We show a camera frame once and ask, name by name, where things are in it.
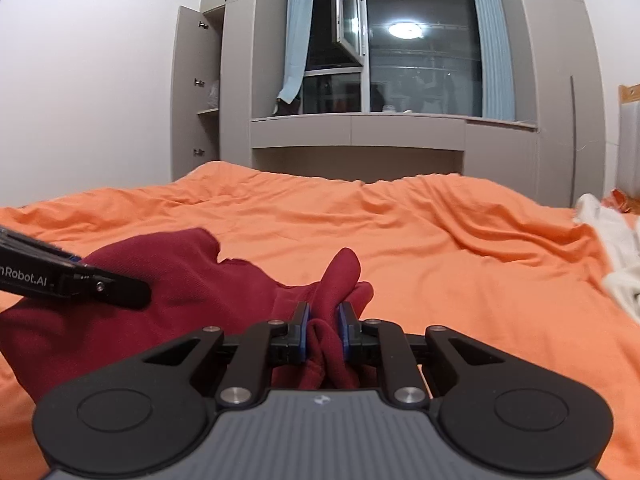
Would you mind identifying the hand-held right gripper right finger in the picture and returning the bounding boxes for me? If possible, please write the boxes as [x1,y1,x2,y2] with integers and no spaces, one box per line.
[336,302,511,406]

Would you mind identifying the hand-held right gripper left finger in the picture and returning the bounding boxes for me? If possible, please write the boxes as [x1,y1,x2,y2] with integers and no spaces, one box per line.
[135,302,313,407]

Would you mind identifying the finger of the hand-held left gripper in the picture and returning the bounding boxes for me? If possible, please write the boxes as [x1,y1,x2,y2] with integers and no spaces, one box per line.
[0,226,84,267]
[51,269,152,311]

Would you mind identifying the dark red sweater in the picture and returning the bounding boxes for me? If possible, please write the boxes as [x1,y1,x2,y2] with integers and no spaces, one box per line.
[0,227,376,406]

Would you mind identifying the orange bed sheet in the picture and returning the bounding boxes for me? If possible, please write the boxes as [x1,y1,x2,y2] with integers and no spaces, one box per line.
[0,160,640,480]

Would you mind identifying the grey open wardrobe door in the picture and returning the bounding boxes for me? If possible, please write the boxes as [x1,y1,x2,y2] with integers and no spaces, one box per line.
[170,5,223,183]

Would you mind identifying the large glass window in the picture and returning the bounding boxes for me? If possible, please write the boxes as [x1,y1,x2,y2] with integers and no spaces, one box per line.
[299,0,487,119]

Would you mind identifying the white cloth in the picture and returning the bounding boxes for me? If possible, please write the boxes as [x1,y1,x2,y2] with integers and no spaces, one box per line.
[572,193,640,322]

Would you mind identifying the light blue curtain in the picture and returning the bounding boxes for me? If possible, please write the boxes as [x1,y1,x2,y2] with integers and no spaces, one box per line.
[276,0,318,104]
[466,0,517,122]

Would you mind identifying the orange patterned cloth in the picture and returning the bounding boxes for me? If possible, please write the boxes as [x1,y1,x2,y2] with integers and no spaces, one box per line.
[601,188,640,214]

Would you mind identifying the open window sash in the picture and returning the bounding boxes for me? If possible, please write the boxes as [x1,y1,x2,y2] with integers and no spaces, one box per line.
[331,0,372,59]

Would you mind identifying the grey built-in wardrobe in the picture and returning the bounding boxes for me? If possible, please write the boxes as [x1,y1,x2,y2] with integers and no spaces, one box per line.
[170,0,609,209]

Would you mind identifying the grey padded headboard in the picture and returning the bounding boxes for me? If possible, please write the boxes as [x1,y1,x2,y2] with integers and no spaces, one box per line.
[616,81,640,202]

